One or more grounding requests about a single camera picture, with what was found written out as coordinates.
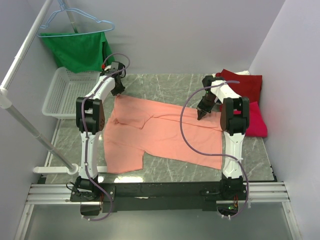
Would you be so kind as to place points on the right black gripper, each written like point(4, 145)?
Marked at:
point(202, 112)

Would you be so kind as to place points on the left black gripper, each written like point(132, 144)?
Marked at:
point(116, 92)

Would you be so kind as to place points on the salmon pink t shirt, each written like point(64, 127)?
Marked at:
point(138, 126)

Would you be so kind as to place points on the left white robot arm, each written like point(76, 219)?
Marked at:
point(90, 120)

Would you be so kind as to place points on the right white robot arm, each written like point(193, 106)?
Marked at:
point(231, 182)

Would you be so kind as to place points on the green hanging t shirt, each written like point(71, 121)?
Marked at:
point(79, 52)

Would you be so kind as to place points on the dark red folded shirt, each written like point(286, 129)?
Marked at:
point(249, 86)

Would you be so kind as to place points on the magenta folded shirt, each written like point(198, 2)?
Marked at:
point(256, 122)

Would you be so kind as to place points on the white plastic laundry basket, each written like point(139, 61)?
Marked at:
point(65, 88)

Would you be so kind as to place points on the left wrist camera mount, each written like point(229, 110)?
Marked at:
point(105, 69)

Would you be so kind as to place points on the light blue wire hanger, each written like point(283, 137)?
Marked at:
point(64, 7)

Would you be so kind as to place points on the aluminium rail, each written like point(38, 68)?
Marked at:
point(255, 192)

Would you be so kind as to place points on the white clothes rack frame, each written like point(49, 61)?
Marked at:
point(32, 82)

